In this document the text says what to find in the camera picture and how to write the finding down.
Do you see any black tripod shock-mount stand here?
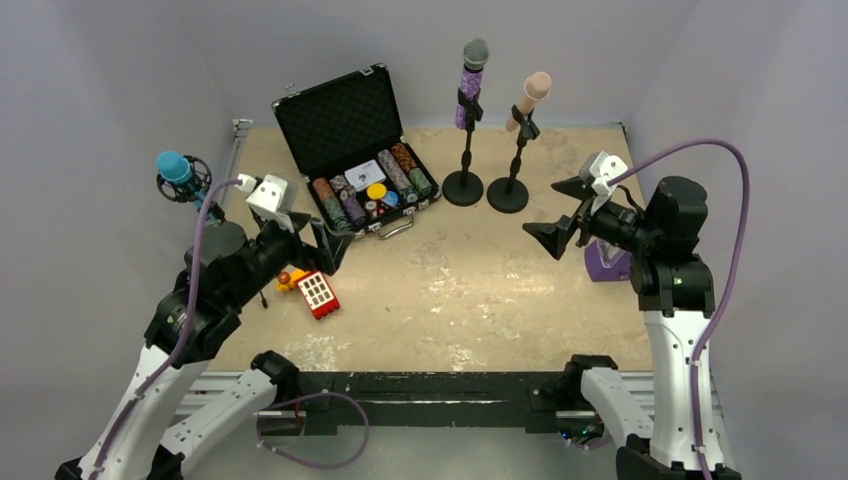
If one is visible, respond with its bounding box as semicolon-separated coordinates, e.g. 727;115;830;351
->
156;154;270;310

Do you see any black round-base mic stand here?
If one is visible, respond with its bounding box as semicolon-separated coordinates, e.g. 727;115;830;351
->
441;89;483;207

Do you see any pink plastic cylinder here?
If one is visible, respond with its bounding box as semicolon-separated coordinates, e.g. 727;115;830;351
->
515;71;552;119

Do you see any blue toy microphone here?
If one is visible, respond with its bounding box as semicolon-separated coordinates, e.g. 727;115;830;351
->
156;150;223;223

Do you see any purple glitter microphone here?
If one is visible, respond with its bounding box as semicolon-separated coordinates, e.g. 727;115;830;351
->
455;38;489;129

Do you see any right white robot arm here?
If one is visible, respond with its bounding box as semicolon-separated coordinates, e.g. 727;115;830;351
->
523;176;741;479

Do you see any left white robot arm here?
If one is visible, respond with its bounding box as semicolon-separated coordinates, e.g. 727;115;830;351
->
55;213;352;479

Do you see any yellow orange toy piece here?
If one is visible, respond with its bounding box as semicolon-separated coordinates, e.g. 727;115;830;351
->
276;269;308;292

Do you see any purple metronome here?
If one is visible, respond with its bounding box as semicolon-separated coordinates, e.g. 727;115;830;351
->
584;239;632;283

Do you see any red toy block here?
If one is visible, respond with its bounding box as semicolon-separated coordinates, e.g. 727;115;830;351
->
295;271;341;320

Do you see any yellow poker chip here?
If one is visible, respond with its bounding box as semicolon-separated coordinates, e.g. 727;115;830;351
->
366;182;388;201

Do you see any black poker chip case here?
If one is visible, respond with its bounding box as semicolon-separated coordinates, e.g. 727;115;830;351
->
271;63;442;239

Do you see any white card deck box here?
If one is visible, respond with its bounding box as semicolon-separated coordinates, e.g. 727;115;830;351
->
344;159;387;192

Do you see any blue poker chip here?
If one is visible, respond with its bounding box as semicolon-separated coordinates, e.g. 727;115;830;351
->
381;191;399;208

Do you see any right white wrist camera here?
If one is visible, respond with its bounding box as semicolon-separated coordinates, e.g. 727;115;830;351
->
578;151;628;214

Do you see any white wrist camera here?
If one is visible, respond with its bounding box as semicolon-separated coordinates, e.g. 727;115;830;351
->
578;151;628;214
237;173;297;232

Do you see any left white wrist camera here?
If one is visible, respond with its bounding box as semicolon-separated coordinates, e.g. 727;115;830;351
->
237;173;297;232

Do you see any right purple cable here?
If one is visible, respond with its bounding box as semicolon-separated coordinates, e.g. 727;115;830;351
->
606;138;751;480

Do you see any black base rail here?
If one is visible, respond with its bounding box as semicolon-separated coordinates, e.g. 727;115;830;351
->
258;371;605;442

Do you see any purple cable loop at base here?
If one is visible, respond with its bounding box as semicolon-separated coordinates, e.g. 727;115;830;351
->
256;392;370;472

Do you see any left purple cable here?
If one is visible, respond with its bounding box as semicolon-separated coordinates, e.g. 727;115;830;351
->
89;177;246;480

